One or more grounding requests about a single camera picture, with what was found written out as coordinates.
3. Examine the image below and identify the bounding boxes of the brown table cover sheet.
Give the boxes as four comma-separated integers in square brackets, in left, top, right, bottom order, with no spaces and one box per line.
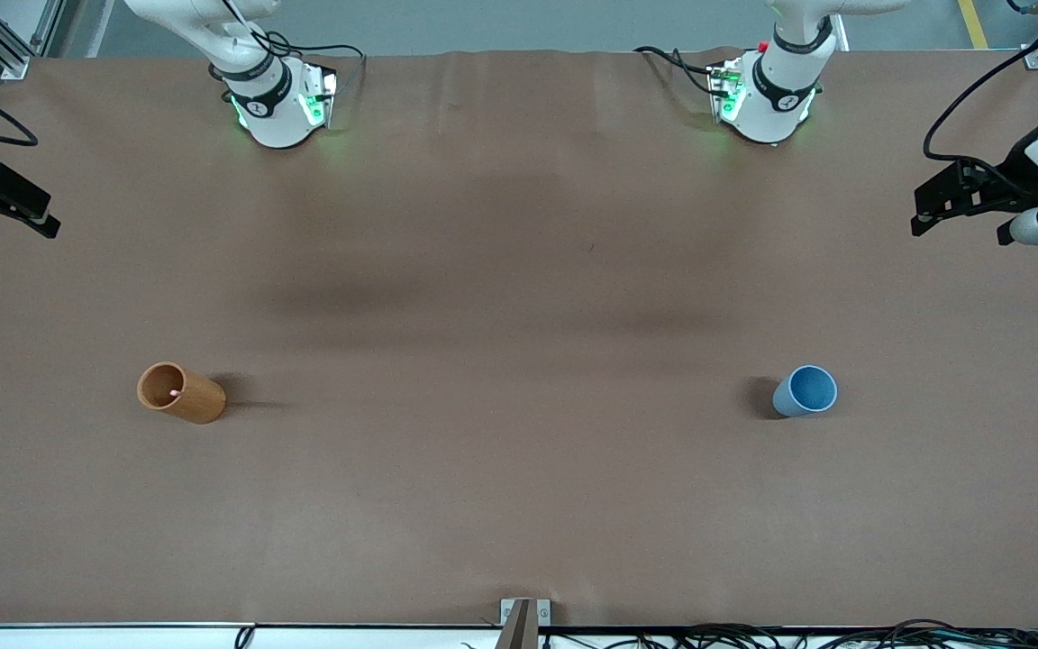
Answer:
[0,50,1038,629]

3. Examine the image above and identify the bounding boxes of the black right arm base cable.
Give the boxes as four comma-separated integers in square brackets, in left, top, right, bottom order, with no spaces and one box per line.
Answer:
[222,0,367,102]

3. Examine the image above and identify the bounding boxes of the blue plastic cup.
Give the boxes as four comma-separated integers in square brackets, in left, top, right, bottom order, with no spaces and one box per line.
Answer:
[771,364,839,418]

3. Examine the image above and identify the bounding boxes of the brown wooden cup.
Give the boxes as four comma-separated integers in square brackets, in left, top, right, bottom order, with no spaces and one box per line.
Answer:
[137,361,228,425]

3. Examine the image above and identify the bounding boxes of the black arm base cable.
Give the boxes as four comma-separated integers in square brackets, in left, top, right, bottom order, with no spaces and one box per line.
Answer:
[222,0,367,102]
[633,45,729,100]

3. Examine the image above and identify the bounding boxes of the black left arm base cable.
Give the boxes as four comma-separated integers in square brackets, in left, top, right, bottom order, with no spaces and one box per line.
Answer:
[633,45,729,100]

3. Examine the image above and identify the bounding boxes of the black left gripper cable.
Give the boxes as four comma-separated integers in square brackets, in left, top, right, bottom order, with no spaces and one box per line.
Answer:
[923,0,1038,195]

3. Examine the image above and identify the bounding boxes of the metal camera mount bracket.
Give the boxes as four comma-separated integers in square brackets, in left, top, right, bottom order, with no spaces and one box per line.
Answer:
[495,599,551,649]

